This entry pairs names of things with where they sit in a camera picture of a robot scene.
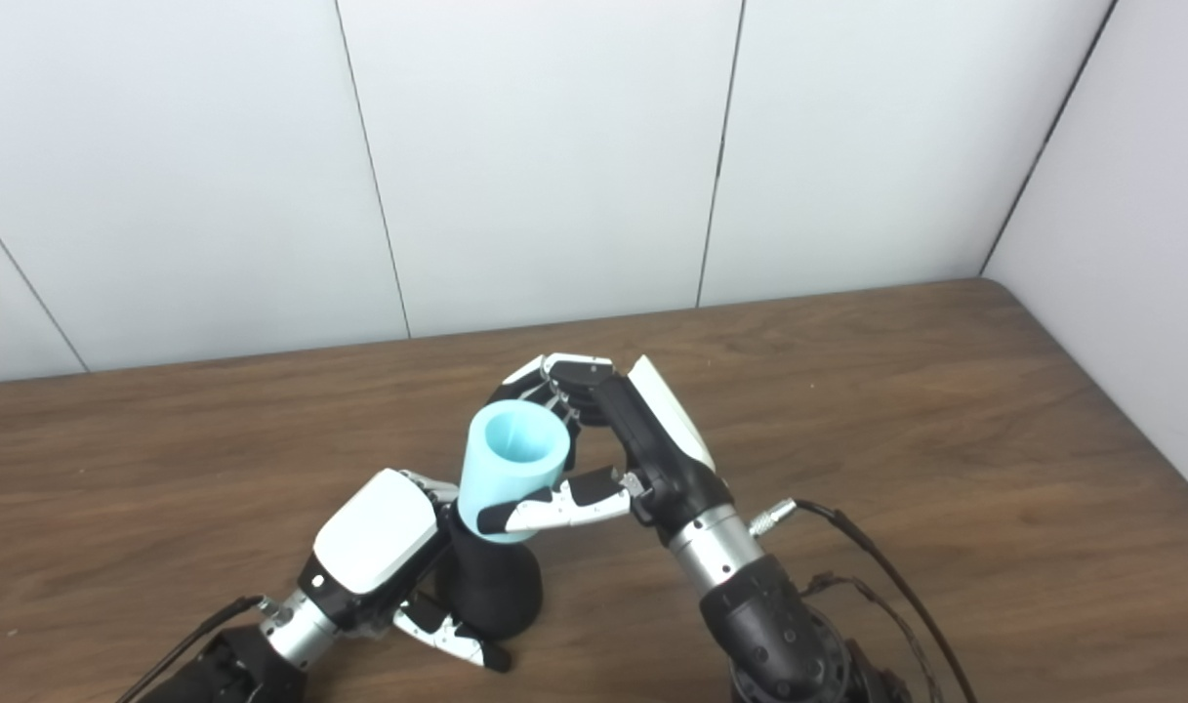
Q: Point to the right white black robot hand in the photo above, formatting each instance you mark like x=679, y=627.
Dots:
x=667, y=449

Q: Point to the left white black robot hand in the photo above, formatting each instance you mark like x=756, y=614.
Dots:
x=374, y=532

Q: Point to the black flared nozzle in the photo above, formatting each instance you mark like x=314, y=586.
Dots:
x=491, y=586

